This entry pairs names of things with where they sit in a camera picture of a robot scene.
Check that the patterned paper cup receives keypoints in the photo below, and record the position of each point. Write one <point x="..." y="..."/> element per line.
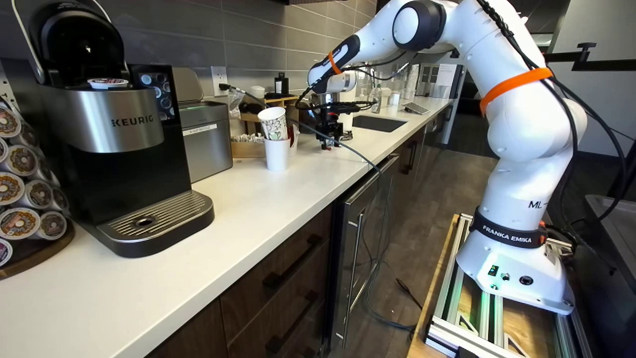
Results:
<point x="272" y="124"/>

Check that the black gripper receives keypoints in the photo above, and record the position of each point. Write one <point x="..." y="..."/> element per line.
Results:
<point x="334" y="112"/>

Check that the dark wood drawer cabinet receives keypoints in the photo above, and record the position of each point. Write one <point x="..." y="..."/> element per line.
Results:
<point x="278" y="299"/>

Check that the small black bottle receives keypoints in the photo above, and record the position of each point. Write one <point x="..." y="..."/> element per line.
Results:
<point x="280" y="84"/>

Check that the black side table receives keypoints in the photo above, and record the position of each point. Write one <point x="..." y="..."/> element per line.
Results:
<point x="612" y="265"/>

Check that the white wall outlet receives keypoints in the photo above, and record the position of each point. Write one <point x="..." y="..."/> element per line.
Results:
<point x="219" y="80"/>

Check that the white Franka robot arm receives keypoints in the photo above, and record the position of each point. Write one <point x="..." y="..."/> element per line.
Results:
<point x="523" y="132"/>

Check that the wooden condiment organizer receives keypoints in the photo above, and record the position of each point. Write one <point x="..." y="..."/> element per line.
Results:
<point x="244" y="142"/>

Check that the aluminium and wood robot cart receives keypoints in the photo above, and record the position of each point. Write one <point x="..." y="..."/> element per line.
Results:
<point x="463" y="319"/>

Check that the coffee pod carousel rack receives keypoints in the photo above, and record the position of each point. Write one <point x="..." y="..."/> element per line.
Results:
<point x="40" y="255"/>

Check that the plain white cup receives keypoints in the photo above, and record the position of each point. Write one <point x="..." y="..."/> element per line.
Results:
<point x="276" y="156"/>

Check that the black horizontal bar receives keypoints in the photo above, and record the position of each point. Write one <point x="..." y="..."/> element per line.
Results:
<point x="596" y="62"/>

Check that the black counter sink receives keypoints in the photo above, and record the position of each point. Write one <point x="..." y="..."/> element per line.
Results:
<point x="378" y="124"/>

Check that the black silver Keurig coffee machine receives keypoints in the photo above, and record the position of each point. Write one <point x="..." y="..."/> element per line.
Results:
<point x="119" y="172"/>

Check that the K-cup coffee pod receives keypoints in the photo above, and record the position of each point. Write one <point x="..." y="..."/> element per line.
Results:
<point x="107" y="84"/>
<point x="52" y="225"/>
<point x="8" y="124"/>
<point x="20" y="223"/>
<point x="10" y="188"/>
<point x="22" y="160"/>
<point x="38" y="194"/>

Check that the stainless steel box appliance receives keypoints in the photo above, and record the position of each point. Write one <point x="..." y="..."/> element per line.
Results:
<point x="207" y="142"/>

